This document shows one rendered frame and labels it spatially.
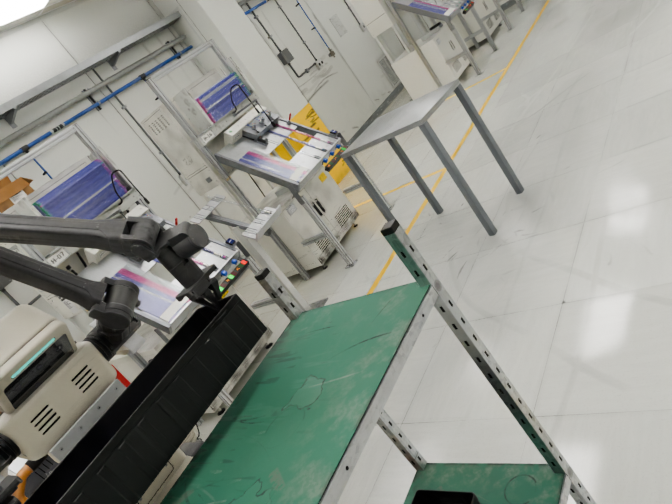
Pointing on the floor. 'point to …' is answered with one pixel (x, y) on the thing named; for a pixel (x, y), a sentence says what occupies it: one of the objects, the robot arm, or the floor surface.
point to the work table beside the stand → (406, 120)
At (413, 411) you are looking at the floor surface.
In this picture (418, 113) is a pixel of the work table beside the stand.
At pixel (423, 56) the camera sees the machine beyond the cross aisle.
